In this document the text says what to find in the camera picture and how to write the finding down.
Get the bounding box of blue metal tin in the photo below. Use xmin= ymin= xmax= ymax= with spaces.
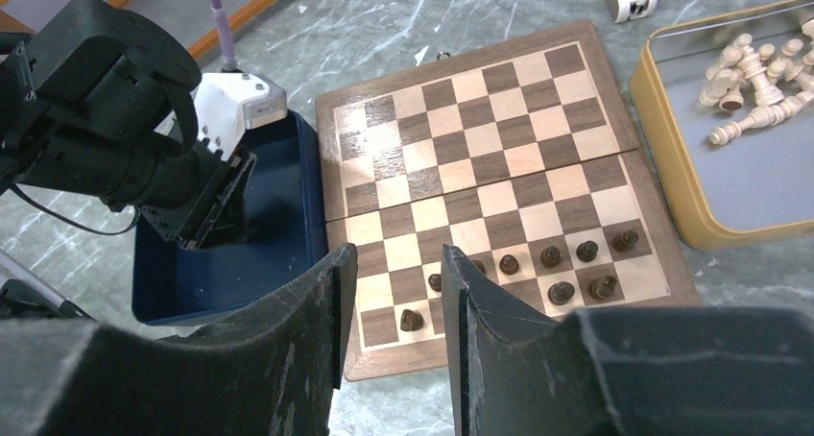
xmin=132 ymin=110 xmax=328 ymax=326

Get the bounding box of dark chess pawn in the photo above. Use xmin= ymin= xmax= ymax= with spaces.
xmin=399 ymin=309 xmax=424 ymax=332
xmin=539 ymin=246 xmax=562 ymax=269
xmin=576 ymin=240 xmax=599 ymax=262
xmin=427 ymin=273 xmax=442 ymax=293
xmin=611 ymin=230 xmax=639 ymax=254

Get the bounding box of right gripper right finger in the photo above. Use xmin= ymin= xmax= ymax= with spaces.
xmin=441 ymin=245 xmax=813 ymax=435

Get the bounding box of wooden chess board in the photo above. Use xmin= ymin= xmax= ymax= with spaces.
xmin=315 ymin=20 xmax=700 ymax=381

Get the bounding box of aluminium frame rail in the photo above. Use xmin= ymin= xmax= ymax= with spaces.
xmin=1 ymin=252 xmax=92 ymax=321

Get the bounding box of light chess pieces pile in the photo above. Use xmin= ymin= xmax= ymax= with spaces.
xmin=698 ymin=33 xmax=813 ymax=146

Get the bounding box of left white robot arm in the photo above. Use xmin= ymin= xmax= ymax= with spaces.
xmin=1 ymin=0 xmax=257 ymax=250

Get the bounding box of gold metal tin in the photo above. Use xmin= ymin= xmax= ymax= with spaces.
xmin=629 ymin=0 xmax=813 ymax=250

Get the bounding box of dark chess piece back row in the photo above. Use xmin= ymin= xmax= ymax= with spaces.
xmin=547 ymin=281 xmax=576 ymax=306

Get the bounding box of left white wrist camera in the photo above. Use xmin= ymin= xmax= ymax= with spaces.
xmin=193 ymin=72 xmax=288 ymax=161

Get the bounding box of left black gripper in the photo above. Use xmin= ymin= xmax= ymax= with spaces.
xmin=140 ymin=143 xmax=257 ymax=251

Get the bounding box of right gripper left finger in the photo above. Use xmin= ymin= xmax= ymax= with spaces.
xmin=1 ymin=244 xmax=358 ymax=435

